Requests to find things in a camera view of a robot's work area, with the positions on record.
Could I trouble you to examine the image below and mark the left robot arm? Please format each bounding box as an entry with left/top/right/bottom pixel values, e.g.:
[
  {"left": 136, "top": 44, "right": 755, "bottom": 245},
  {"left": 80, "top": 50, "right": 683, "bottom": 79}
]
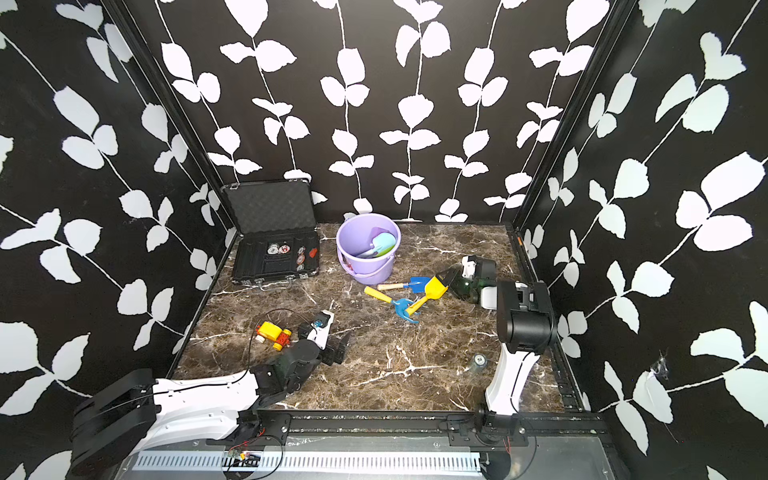
[{"left": 69, "top": 311, "right": 351, "bottom": 477}]

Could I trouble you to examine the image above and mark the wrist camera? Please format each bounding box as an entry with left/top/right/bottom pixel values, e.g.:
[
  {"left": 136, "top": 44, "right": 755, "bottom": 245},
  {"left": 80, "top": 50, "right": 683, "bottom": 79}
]
[
  {"left": 461, "top": 255, "right": 497, "bottom": 283},
  {"left": 308, "top": 310, "right": 334, "bottom": 350}
]

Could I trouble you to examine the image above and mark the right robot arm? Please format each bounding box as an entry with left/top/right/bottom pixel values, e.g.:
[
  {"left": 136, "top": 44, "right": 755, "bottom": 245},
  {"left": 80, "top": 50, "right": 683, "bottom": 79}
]
[{"left": 437, "top": 255, "right": 556, "bottom": 416}]

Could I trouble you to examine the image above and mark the purple scoop pink handle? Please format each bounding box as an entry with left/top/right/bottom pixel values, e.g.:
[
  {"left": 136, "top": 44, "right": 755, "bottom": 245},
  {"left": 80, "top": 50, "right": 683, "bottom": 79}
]
[{"left": 370, "top": 227, "right": 388, "bottom": 241}]

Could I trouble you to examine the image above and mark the blue rake yellow handle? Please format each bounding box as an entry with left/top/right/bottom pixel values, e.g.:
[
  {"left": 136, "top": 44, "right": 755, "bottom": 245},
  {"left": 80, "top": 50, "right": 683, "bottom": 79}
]
[{"left": 364, "top": 286, "right": 419, "bottom": 324}]

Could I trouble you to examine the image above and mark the white perforated strip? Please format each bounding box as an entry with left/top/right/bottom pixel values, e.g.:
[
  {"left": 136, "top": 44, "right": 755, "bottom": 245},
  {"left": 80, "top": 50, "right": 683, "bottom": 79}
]
[{"left": 132, "top": 451, "right": 481, "bottom": 475}]

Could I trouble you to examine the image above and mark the yellow red toy car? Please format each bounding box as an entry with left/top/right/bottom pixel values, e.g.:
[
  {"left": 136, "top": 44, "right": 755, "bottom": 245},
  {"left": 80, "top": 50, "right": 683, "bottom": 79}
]
[{"left": 256, "top": 321, "right": 292, "bottom": 351}]

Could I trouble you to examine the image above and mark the purple plastic bucket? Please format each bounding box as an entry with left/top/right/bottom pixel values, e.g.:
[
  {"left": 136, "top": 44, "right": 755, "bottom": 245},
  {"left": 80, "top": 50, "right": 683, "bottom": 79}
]
[{"left": 336, "top": 213, "right": 402, "bottom": 286}]

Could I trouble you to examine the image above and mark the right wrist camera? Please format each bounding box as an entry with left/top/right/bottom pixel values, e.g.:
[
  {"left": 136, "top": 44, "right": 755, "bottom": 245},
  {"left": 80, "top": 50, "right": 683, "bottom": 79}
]
[{"left": 461, "top": 255, "right": 497, "bottom": 283}]

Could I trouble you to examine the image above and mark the black front rail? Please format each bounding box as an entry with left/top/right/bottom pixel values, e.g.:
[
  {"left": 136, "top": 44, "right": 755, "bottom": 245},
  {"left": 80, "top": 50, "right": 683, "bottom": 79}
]
[{"left": 128, "top": 410, "right": 610, "bottom": 448}]

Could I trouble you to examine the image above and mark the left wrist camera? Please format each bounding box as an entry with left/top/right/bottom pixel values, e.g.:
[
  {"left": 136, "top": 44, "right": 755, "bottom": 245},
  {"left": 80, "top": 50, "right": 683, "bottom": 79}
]
[{"left": 308, "top": 310, "right": 334, "bottom": 350}]

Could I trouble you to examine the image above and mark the green trowel yellow handle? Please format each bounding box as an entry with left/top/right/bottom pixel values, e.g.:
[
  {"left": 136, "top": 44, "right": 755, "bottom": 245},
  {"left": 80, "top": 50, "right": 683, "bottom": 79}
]
[{"left": 356, "top": 249, "right": 378, "bottom": 259}]

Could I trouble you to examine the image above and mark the blue metal trowel wooden handle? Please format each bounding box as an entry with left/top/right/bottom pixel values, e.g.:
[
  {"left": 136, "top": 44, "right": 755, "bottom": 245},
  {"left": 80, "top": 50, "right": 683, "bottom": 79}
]
[{"left": 376, "top": 277, "right": 431, "bottom": 294}]

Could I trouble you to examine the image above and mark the yellow plastic square shovel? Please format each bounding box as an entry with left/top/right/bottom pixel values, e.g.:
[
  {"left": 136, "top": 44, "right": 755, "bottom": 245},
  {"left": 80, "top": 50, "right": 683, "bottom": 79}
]
[{"left": 406, "top": 276, "right": 448, "bottom": 317}]

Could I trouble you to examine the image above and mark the open black tool case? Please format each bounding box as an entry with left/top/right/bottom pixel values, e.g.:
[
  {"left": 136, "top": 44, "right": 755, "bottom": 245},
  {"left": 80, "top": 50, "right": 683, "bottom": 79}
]
[{"left": 222, "top": 179, "right": 320, "bottom": 287}]

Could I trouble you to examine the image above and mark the light blue plastic trowel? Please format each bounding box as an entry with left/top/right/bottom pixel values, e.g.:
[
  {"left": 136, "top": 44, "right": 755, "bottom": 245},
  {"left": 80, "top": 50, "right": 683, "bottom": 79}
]
[{"left": 365, "top": 232, "right": 397, "bottom": 258}]

